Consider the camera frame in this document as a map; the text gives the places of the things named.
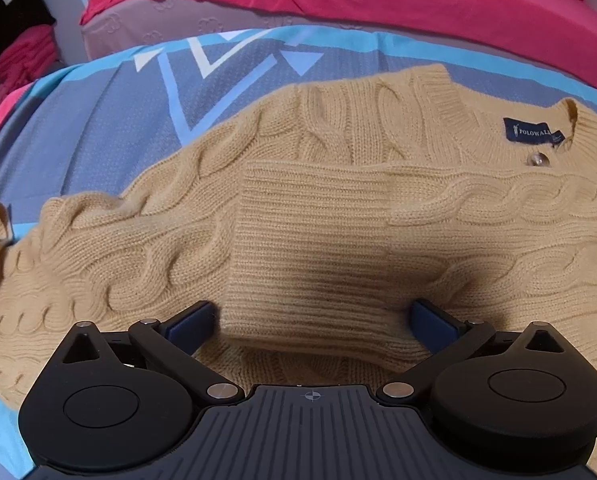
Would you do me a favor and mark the tan cable-knit cardigan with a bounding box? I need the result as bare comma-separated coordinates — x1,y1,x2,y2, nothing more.
0,65,597,408

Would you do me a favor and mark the blue grey patterned bedsheet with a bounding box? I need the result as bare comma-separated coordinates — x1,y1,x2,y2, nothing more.
0,26,597,479

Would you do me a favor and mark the beige embossed mattress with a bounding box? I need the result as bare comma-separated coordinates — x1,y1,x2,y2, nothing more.
80,0,370,65

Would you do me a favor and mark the stack of pink towels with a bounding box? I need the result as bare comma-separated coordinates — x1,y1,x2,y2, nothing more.
0,25,59,103

